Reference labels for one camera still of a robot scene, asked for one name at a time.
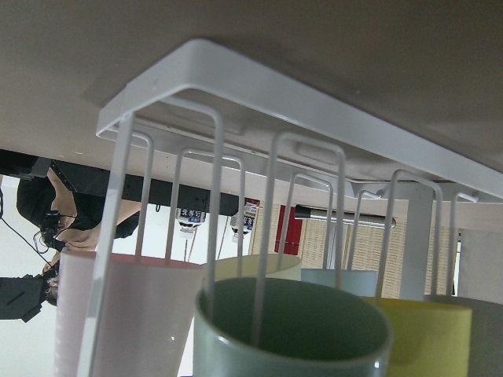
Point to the green cup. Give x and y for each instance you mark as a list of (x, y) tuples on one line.
[(307, 330)]

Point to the blue cup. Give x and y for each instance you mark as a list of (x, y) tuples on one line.
[(356, 282)]

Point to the pink cup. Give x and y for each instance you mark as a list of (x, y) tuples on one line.
[(148, 309)]

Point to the yellow cup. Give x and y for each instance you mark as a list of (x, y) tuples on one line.
[(430, 338)]

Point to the grey cup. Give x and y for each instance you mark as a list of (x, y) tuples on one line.
[(486, 334)]

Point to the metal tube black cap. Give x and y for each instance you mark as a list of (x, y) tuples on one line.
[(318, 214)]

